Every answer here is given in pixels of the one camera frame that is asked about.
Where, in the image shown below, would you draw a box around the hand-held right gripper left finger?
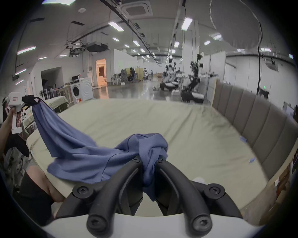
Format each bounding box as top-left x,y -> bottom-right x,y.
56,156 -> 143,236

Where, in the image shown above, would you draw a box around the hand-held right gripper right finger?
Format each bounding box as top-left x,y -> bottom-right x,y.
155,158 -> 242,236

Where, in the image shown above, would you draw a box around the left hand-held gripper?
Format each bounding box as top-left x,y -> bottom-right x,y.
8,86 -> 43,134

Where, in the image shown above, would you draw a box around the blue shirt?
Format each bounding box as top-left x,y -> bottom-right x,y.
33,98 -> 168,202

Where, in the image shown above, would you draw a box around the person's left forearm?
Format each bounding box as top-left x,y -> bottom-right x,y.
0,123 -> 12,154

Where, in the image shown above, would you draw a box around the person's left hand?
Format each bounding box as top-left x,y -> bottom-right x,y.
4,108 -> 18,131

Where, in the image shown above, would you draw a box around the bed with beige sheet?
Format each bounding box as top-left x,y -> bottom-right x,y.
44,96 -> 71,112

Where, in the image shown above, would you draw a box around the white washing machine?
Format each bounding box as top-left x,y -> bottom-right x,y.
70,77 -> 94,103

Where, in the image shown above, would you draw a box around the person's legs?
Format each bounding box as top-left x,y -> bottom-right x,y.
19,166 -> 66,226

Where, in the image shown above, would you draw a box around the bed with pale green sheet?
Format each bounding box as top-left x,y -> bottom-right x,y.
26,99 -> 275,218

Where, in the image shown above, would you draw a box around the group of people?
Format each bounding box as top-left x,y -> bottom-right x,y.
120,67 -> 149,82

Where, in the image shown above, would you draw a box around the padded grey-brown headboard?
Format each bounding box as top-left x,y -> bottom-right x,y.
212,79 -> 298,181

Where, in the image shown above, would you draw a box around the black robot on stand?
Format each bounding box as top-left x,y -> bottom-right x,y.
181,54 -> 207,104

